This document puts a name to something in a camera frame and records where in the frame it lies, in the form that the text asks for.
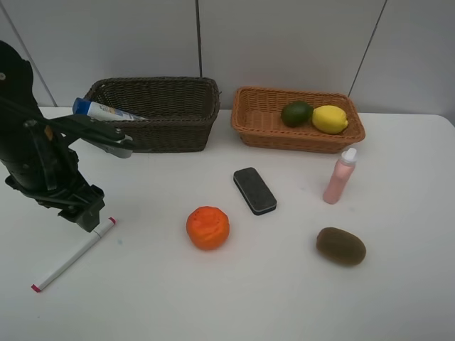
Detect green lime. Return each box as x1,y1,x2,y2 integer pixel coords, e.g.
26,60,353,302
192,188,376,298
280,101,314,128

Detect white bottle blue cap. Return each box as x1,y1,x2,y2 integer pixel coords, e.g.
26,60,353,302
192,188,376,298
72,97,146,121

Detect yellow lemon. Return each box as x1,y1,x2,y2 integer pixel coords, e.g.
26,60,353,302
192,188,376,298
312,105,348,134

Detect light orange wicker basket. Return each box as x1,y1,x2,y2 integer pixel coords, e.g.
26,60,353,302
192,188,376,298
231,87,365,153

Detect dark brown wicker basket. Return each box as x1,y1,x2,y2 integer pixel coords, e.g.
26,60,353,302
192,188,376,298
82,77,220,153

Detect black whiteboard eraser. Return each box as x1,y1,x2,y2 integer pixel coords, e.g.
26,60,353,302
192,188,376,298
233,167,277,216

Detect brown kiwi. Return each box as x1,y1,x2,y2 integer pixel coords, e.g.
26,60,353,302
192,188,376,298
316,227,367,266

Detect pink bottle white cap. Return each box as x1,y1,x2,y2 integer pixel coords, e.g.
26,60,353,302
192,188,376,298
323,148,358,205

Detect orange mandarin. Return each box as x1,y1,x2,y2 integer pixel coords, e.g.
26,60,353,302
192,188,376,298
186,206,230,251

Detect white marker pink caps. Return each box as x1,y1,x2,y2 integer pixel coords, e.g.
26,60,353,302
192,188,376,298
31,217,117,293

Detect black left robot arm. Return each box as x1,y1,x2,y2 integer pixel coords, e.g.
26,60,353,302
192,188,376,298
1,42,105,232

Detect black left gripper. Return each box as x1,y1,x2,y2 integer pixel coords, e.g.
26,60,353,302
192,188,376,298
1,120,105,232

